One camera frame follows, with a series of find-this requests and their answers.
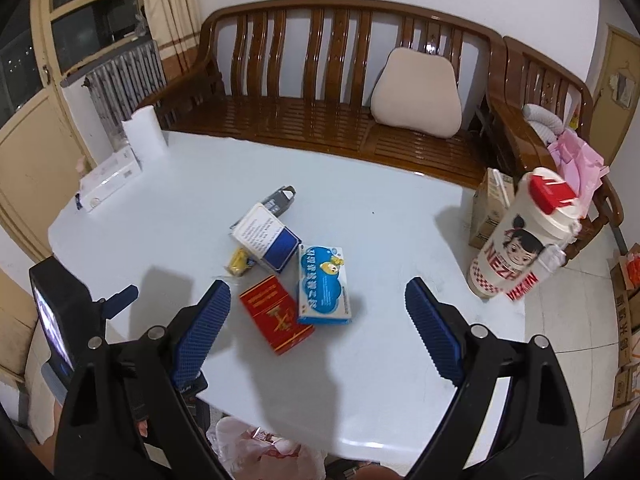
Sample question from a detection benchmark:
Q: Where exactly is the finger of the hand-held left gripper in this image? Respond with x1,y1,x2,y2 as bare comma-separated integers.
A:
97,284,139,320

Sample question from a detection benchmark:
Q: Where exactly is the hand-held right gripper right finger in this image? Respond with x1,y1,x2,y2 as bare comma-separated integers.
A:
405,277,586,480

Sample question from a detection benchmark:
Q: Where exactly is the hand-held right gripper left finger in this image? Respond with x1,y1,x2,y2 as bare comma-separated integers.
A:
52,279,233,480

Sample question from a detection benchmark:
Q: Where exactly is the white and blue medicine box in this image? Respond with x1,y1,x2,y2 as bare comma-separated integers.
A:
230,202,303,275

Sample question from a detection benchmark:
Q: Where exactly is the white plastic bag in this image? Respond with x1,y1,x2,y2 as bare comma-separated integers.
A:
207,416,328,480

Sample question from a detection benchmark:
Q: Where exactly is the black paper box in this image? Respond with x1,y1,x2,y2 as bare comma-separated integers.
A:
264,185,297,216

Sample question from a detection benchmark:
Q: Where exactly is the red paper box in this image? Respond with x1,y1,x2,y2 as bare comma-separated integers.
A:
239,275,316,356

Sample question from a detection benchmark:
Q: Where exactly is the small yellow packet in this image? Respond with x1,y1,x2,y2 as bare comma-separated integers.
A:
225,247,256,277

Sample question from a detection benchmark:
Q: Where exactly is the large cartoon paper cup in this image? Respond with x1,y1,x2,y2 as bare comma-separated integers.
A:
466,166,583,303

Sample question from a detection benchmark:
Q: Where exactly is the light blue cartoon box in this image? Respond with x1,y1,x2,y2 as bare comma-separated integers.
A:
297,245,353,326

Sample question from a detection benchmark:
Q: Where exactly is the white flat box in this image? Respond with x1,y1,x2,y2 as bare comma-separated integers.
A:
75,147,142,213

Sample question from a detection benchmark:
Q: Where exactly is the brown drink carton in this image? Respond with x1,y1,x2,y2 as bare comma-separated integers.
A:
468,167,516,251

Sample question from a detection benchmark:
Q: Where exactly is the yellow framed glass door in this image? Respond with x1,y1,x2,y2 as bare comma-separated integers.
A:
0,0,156,266

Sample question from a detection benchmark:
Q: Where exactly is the white paper roll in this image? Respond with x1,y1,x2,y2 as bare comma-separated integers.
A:
121,105,168,163

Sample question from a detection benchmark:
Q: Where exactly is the large printed cardboard box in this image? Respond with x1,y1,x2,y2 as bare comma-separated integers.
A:
609,244,640,358

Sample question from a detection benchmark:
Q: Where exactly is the small cardboard box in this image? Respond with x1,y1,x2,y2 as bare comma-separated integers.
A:
614,360,640,411

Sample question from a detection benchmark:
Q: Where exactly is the flat cardboard box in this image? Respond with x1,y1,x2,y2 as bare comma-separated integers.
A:
602,400,640,442

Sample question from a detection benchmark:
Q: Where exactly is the wooden armchair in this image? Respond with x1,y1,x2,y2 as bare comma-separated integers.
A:
487,35,626,256

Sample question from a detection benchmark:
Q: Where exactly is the grey radiator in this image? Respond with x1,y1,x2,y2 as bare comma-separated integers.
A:
84,40,168,133

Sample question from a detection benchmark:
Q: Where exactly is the pink plastic bag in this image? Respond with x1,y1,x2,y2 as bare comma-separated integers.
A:
547,127,611,211

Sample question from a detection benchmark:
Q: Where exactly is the grey white pillow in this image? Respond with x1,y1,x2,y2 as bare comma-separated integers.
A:
522,102,563,148

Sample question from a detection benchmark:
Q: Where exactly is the beige back cushion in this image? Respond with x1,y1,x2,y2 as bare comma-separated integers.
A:
370,47,463,138

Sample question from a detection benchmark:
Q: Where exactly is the wooden slatted sofa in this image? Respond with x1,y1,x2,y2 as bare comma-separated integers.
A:
150,0,506,191

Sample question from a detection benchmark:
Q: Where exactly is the yellow wooden door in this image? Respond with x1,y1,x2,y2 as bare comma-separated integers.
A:
590,24,640,161

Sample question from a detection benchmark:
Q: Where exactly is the beige striped curtain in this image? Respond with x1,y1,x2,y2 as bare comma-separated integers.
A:
137,0,203,68

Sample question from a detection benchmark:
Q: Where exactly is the hanging paper card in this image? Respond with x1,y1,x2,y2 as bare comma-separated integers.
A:
610,65,636,108

